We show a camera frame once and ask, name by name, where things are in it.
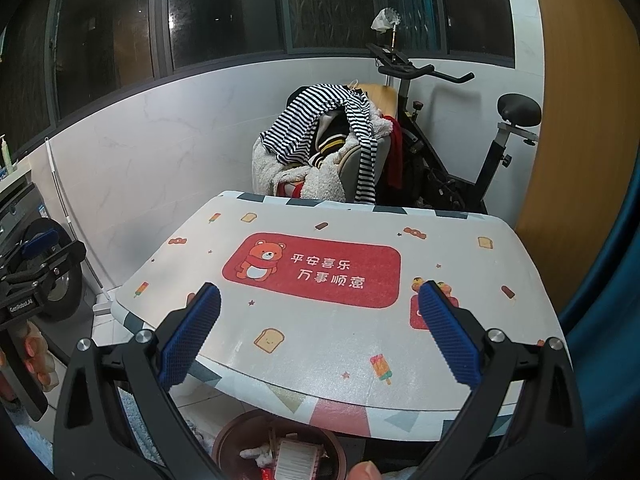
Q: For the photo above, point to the pale green bottle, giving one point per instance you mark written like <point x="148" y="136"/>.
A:
<point x="5" y="155"/>

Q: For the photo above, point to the black garment with yellow stripes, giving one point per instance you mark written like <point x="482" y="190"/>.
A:
<point x="330" y="140"/>

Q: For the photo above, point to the person's right hand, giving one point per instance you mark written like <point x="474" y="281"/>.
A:
<point x="365" y="471"/>

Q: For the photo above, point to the black and white striped shirt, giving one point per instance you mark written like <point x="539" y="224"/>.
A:
<point x="300" y="115"/>

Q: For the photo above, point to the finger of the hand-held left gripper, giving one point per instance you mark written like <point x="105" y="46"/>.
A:
<point x="65" y="260"/>
<point x="40" y="241"/>

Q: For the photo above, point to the washing machine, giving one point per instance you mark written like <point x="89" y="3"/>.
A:
<point x="20" y="205"/>

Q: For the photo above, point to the grey chair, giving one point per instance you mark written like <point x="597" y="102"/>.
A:
<point x="350" y="165"/>

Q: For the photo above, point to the tan wooden board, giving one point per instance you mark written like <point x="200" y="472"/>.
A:
<point x="382" y="97"/>

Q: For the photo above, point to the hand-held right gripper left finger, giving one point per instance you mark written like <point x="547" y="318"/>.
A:
<point x="190" y="335"/>

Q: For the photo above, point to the brown round bin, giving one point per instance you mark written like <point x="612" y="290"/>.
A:
<point x="225" y="440"/>

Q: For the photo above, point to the light blue rug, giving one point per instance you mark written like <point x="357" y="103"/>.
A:
<point x="135" y="425"/>

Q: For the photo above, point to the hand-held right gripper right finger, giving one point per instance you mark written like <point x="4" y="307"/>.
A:
<point x="450" y="335"/>

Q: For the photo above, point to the white mop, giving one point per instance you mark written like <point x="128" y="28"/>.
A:
<point x="65" y="210"/>

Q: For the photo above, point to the black exercise bike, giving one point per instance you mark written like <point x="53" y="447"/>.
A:
<point x="492" y="160"/>

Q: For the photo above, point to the person's left hand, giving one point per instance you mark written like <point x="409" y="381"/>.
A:
<point x="40" y="360"/>

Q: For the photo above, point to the white ribbed packet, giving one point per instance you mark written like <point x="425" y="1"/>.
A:
<point x="296" y="457"/>

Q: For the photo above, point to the wooden door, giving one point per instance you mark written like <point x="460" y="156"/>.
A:
<point x="575" y="110"/>

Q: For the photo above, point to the white cloth on bike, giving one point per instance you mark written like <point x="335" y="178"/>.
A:
<point x="386" y="19"/>

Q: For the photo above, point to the cream fleece coat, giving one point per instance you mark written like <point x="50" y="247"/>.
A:
<point x="320" y="180"/>

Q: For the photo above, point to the red scarf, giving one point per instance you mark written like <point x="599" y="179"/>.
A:
<point x="395" y="160"/>

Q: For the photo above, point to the blue curtain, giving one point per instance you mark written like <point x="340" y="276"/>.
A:
<point x="610" y="360"/>

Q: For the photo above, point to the dark window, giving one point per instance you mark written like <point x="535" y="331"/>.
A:
<point x="225" y="10"/>

